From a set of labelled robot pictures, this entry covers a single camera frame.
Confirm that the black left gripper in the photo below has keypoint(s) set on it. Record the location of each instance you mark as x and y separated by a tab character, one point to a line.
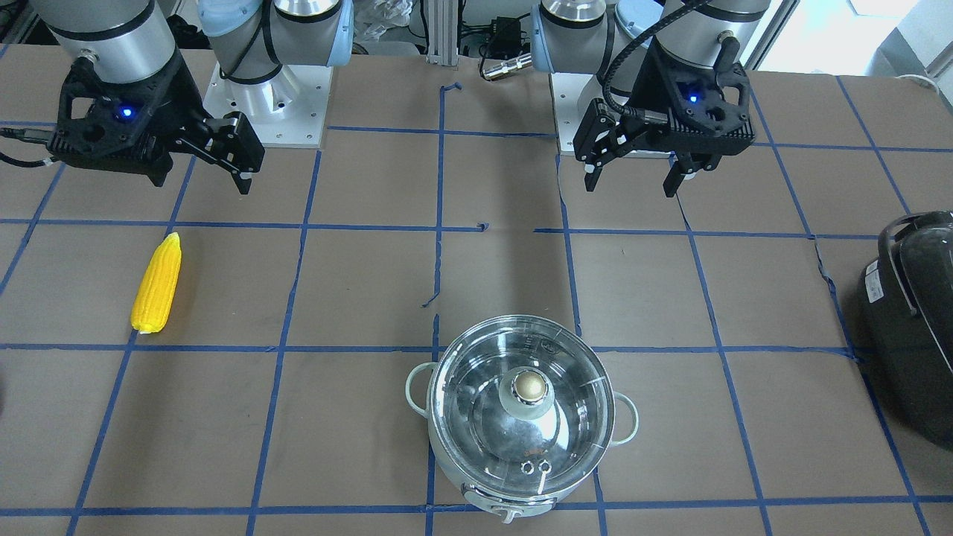
660	83

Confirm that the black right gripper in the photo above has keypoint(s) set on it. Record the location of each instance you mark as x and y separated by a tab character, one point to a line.
173	91

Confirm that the yellow corn cob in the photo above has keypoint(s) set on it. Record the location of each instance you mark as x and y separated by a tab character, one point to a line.
152	305

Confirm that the glass pot lid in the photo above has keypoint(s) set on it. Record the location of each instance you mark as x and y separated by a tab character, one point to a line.
521	406

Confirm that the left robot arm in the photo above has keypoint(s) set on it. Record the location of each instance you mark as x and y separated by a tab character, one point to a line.
610	41

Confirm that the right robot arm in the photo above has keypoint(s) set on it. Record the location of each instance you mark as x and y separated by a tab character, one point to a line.
252	40

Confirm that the pale green steel pot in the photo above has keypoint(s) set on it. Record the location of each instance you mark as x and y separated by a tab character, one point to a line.
521	417

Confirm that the silver metal connector plug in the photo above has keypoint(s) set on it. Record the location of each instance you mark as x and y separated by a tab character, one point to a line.
506	68

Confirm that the black rice cooker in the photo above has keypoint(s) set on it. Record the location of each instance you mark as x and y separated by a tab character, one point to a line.
906	295

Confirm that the aluminium frame post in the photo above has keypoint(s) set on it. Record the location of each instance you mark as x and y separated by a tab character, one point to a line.
442	33

